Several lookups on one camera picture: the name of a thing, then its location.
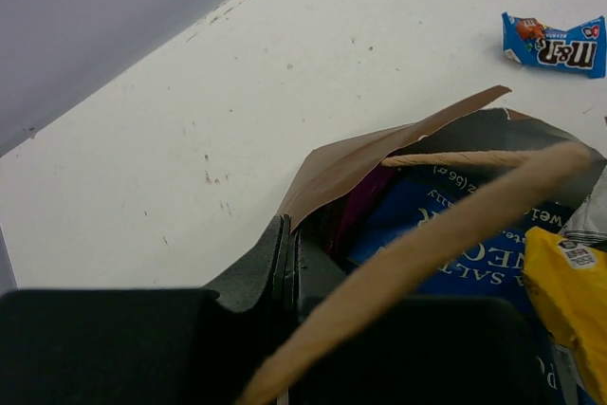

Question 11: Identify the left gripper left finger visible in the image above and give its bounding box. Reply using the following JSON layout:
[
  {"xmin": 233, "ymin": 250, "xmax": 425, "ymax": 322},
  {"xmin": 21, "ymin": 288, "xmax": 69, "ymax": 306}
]
[{"xmin": 202, "ymin": 215, "xmax": 290, "ymax": 313}]

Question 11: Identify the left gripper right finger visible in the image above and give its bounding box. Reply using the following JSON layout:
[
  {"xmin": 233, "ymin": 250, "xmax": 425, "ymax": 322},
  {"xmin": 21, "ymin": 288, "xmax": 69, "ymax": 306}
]
[{"xmin": 294, "ymin": 229, "xmax": 346, "ymax": 323}]

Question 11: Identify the brown paper bag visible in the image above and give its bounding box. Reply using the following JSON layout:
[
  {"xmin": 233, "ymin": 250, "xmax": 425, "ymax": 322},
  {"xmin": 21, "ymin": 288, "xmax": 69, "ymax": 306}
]
[{"xmin": 237, "ymin": 85, "xmax": 596, "ymax": 404}]

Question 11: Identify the yellow M&M's packet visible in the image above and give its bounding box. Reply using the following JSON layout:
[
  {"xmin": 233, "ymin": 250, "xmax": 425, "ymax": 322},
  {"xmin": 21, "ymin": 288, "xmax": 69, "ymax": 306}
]
[{"xmin": 524, "ymin": 228, "xmax": 606, "ymax": 404}]

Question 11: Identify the small blue M&M's packet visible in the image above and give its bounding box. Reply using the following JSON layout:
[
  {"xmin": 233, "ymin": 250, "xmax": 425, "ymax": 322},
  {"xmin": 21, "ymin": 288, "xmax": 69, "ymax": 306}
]
[{"xmin": 502, "ymin": 12, "xmax": 606, "ymax": 79}]

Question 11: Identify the blue Kettle chips bag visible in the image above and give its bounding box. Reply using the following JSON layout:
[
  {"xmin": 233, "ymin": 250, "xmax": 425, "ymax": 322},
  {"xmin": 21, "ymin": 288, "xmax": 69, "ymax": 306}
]
[{"xmin": 343, "ymin": 162, "xmax": 607, "ymax": 405}]

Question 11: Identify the purple snack packet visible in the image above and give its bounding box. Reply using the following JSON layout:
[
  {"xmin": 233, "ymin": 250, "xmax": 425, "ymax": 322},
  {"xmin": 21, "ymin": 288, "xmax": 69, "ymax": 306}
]
[{"xmin": 321, "ymin": 166, "xmax": 398, "ymax": 260}]

